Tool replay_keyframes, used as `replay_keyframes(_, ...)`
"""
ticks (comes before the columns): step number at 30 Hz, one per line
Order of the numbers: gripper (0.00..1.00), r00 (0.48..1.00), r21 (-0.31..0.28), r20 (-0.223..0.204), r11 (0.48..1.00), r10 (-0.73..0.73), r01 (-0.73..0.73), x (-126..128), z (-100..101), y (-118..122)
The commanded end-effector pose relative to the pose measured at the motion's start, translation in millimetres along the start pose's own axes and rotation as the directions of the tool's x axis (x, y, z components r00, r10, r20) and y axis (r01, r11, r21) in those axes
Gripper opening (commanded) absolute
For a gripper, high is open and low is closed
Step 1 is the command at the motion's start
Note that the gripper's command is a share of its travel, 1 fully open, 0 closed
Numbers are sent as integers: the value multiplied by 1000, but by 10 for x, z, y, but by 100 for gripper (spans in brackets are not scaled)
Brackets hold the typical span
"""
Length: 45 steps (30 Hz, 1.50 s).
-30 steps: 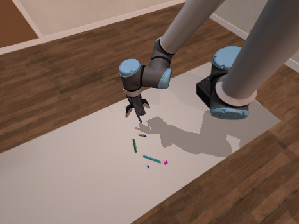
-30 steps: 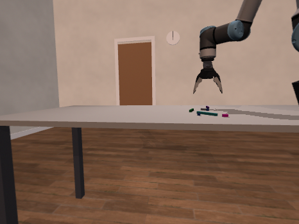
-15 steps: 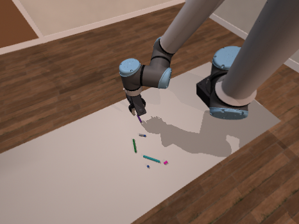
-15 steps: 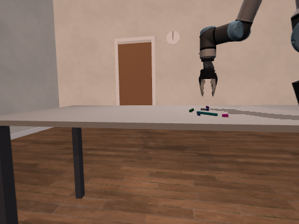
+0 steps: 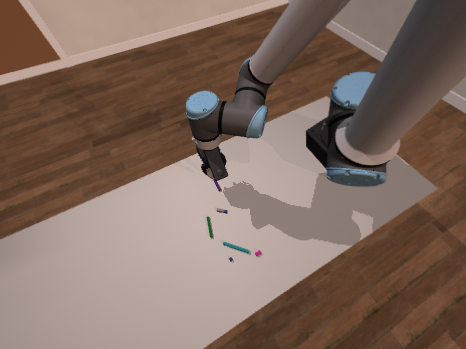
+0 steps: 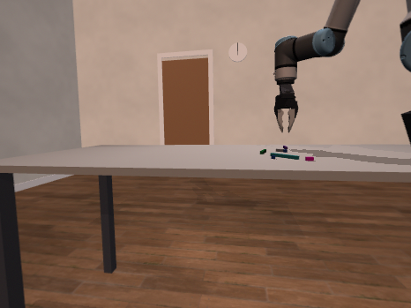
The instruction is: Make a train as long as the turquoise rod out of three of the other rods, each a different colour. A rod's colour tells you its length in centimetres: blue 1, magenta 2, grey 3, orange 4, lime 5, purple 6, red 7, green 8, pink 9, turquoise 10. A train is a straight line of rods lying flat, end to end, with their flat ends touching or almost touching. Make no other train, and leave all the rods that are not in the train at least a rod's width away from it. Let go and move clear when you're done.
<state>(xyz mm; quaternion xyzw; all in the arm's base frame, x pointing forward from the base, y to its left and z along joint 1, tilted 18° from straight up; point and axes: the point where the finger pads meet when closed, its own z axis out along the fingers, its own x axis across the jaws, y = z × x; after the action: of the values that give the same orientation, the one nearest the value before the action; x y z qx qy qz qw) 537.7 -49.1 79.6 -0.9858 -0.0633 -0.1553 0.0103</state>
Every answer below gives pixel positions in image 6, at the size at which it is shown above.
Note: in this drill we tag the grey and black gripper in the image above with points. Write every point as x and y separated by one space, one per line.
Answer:
290 104

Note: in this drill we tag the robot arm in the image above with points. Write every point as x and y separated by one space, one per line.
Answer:
322 43

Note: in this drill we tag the turquoise rod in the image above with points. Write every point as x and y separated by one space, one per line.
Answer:
286 156

